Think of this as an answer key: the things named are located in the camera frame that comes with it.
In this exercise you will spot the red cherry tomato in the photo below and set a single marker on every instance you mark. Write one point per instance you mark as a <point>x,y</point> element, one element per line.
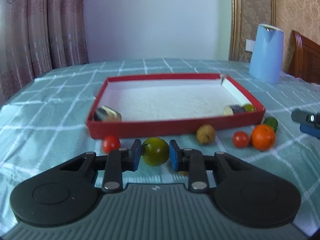
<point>111,144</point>
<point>240,139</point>

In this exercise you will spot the orange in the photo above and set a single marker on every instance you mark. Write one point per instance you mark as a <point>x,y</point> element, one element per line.
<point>263,137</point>

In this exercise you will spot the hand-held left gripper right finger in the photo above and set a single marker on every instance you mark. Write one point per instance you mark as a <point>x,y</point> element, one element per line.
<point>174,156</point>

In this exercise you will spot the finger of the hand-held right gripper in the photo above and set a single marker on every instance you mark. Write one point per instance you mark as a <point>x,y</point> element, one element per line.
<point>308,120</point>

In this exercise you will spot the striped eggplant piece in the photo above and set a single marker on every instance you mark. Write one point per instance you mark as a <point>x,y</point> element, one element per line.
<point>106,113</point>

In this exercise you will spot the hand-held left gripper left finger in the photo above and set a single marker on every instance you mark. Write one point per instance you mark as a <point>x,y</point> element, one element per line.
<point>135,155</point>

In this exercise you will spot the pink patterned curtain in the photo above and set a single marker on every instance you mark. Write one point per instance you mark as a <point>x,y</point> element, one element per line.
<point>37,30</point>

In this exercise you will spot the teal checkered tablecloth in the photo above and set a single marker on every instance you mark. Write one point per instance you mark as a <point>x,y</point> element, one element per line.
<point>50,105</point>

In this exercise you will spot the dark eggplant piece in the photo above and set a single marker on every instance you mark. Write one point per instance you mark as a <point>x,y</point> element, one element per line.
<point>235,109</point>

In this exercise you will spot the blue kettle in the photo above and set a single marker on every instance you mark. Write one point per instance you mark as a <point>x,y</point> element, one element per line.
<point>266,55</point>

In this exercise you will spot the large green tomato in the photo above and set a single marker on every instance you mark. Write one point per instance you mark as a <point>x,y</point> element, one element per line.
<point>155,152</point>

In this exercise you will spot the small green cucumber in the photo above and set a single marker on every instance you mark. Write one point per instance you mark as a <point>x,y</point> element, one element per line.
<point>272,123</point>

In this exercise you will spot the brown round longan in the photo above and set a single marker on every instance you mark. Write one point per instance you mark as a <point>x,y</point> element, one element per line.
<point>206,134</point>
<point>184,173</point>

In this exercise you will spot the red shallow cardboard box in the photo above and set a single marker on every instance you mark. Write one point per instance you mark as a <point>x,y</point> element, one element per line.
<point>150,128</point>

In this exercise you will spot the white wall socket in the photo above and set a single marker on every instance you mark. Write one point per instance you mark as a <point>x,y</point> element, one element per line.
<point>249,45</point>

